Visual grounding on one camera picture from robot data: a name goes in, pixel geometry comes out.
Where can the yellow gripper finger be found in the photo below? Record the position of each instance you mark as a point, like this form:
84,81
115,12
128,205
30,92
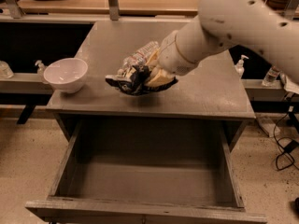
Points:
158,77
153,59

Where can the hand sanitizer pump bottle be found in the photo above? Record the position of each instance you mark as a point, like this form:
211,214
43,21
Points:
40,70
239,67

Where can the left hand sanitizer pump bottle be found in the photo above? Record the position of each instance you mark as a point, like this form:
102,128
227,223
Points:
40,70

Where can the blue chip bag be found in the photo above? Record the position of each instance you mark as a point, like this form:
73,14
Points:
133,81

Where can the right hand sanitizer pump bottle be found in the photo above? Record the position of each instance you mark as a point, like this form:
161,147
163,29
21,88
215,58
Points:
239,67

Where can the grey wooden drawer cabinet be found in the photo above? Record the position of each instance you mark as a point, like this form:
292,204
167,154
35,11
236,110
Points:
212,91

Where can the wooden back table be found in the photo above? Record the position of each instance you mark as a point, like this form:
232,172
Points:
126,7

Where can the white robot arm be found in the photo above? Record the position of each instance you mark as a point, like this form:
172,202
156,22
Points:
220,25

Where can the white ceramic bowl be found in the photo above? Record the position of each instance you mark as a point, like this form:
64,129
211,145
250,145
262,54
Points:
67,75

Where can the clear plastic water bottle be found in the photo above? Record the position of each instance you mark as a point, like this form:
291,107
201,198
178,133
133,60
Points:
139,57

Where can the small bottle on right shelf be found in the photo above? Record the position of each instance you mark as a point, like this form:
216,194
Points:
271,76

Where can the open grey top drawer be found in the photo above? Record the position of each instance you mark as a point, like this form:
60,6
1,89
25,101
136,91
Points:
157,171

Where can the clear container far left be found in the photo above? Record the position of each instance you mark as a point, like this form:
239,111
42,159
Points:
5,70

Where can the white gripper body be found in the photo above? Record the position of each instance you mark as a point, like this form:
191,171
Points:
172,57

